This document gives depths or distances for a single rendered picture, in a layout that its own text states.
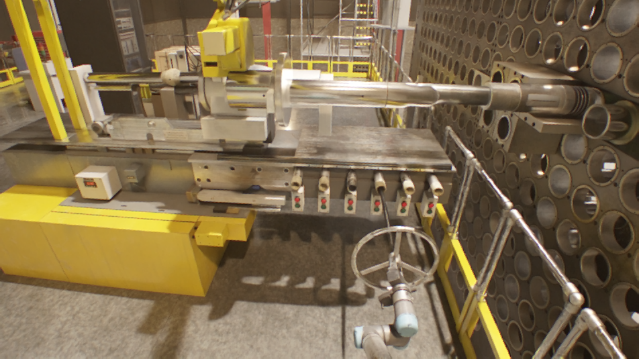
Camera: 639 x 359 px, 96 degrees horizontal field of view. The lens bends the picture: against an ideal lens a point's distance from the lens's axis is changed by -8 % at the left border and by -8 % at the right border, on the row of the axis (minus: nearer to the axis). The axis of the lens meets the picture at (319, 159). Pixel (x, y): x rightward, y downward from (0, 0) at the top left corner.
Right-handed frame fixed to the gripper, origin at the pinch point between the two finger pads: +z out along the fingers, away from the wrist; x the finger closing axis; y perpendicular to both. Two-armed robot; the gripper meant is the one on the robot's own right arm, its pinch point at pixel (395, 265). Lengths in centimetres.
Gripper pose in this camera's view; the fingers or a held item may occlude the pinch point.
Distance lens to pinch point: 146.0
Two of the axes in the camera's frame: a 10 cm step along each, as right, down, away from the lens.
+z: 0.6, -4.6, 8.8
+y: 8.6, -4.3, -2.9
